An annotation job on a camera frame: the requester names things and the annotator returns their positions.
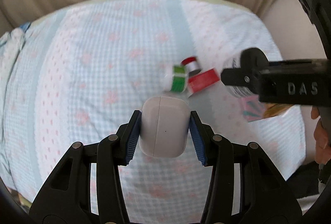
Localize person's right hand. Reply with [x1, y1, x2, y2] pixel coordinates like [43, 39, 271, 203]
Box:
[311, 106, 331, 165]

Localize light blue patterned bedspread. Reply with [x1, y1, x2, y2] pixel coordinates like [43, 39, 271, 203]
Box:
[1, 0, 306, 223]

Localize red capped silver jar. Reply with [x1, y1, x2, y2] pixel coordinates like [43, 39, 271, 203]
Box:
[181, 56, 201, 77]

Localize red rectangular box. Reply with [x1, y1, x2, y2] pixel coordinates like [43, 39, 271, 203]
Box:
[187, 68, 220, 96]

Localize green labelled white bottle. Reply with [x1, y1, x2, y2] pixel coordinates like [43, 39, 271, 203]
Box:
[162, 65, 188, 93]

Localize pink cardboard box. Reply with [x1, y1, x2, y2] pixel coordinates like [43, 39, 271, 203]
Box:
[239, 95, 293, 122]

